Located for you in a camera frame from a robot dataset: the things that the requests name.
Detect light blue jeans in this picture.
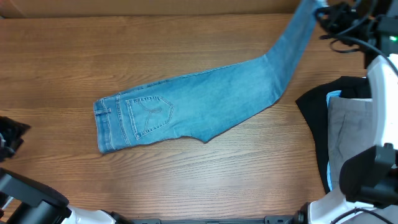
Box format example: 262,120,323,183
93,0,326,154

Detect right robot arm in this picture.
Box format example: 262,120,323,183
290,1,397,223

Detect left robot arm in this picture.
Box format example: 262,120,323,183
1,168,132,224

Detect bright blue garment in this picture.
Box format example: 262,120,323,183
326,90,341,191

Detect black garment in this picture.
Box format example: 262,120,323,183
295,76,371,193

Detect grey garment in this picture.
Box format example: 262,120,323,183
328,97,374,189

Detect cardboard backboard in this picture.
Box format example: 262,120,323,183
1,0,300,18

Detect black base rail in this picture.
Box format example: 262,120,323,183
131,215,293,224

